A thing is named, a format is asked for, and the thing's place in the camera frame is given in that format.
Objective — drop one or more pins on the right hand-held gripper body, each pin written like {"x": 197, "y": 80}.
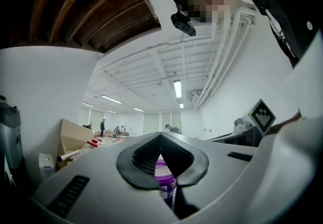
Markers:
{"x": 261, "y": 117}

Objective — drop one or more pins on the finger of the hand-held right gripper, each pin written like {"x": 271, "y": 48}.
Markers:
{"x": 223, "y": 137}

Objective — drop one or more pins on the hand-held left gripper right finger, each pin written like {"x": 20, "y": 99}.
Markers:
{"x": 217, "y": 167}

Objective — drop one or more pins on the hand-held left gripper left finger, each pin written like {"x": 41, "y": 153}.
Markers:
{"x": 101, "y": 187}

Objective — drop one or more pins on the person's right forearm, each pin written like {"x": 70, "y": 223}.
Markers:
{"x": 290, "y": 120}

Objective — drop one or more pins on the clear jug red cap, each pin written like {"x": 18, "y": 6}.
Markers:
{"x": 94, "y": 143}

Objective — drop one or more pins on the metal pipe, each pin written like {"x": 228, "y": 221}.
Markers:
{"x": 66, "y": 156}

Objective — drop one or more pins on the white ceiling air unit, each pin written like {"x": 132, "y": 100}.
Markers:
{"x": 193, "y": 97}

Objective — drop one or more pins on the purple plastic bucket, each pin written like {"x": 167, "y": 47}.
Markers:
{"x": 165, "y": 187}

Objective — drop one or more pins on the large open cardboard box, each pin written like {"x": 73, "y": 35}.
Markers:
{"x": 75, "y": 134}

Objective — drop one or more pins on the small pale dispenser box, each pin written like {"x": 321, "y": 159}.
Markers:
{"x": 46, "y": 165}

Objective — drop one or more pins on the bundle of white ceiling pipes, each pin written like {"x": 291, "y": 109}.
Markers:
{"x": 219, "y": 66}

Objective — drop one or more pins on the person's black shirt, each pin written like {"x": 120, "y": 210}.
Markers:
{"x": 290, "y": 21}

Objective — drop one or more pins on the rounded metal tank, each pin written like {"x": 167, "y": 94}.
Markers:
{"x": 10, "y": 137}

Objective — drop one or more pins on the dark wooden slatted overhang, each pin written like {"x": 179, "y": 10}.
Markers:
{"x": 101, "y": 16}

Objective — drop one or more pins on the black head-mounted camera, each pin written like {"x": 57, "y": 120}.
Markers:
{"x": 184, "y": 26}

